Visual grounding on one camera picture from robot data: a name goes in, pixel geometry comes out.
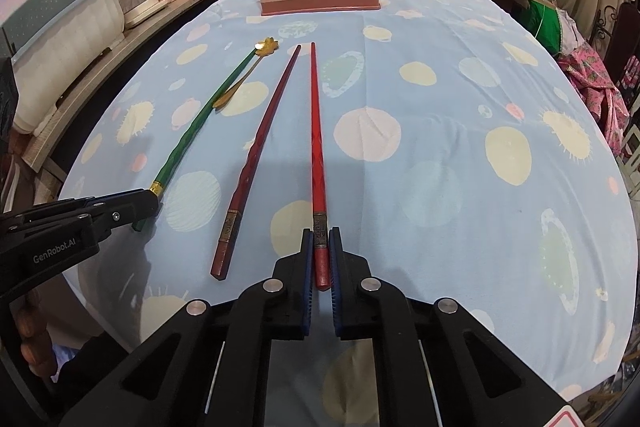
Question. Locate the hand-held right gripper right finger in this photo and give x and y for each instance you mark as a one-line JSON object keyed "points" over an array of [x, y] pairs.
{"points": [[336, 267]]}

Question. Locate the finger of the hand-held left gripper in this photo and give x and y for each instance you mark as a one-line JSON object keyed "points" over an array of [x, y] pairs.
{"points": [[130, 207], [50, 209]]}

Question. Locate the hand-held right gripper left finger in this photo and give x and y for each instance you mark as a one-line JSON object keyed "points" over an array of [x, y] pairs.
{"points": [[307, 267]]}

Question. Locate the green chopstick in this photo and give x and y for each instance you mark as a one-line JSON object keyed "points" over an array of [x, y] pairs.
{"points": [[200, 117]]}

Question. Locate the dark maroon chopstick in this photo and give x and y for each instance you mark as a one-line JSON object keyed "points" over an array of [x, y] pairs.
{"points": [[255, 147]]}

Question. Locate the red chopstick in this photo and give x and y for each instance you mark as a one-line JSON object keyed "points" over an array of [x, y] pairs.
{"points": [[316, 132]]}

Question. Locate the gold flower spoon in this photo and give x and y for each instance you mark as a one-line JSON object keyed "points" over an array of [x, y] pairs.
{"points": [[265, 46]]}

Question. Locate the person's left hand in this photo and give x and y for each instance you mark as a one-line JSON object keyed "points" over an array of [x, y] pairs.
{"points": [[32, 337]]}

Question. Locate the translucent storage bin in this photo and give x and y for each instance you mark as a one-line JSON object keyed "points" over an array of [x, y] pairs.
{"points": [[65, 57]]}

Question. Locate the teal perforated lid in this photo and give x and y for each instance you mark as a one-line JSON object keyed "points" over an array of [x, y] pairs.
{"points": [[45, 2]]}

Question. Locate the pink floral cloth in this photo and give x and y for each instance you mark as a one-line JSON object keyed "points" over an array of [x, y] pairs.
{"points": [[595, 92]]}

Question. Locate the green cloth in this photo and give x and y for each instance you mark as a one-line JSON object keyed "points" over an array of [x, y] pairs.
{"points": [[545, 24]]}

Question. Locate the dark wooden chair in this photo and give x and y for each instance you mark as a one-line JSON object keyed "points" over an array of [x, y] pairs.
{"points": [[622, 32]]}

